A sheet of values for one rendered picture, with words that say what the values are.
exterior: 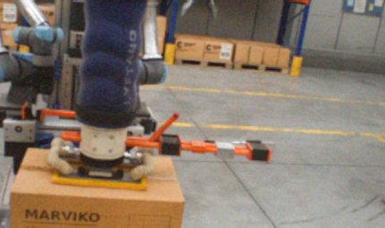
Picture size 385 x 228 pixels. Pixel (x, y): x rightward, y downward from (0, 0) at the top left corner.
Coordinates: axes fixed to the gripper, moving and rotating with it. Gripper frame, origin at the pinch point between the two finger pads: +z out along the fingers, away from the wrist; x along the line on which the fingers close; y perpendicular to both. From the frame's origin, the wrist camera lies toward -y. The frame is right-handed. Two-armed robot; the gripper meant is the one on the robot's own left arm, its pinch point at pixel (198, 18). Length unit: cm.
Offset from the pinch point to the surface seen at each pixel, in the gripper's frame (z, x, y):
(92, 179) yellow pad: 55, -45, 50
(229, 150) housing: 44, 6, 46
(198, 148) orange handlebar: 44, -5, 44
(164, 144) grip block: 43, -19, 45
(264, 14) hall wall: 43, 384, -808
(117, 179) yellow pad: 55, -36, 50
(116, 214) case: 64, -36, 59
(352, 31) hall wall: 56, 620, -808
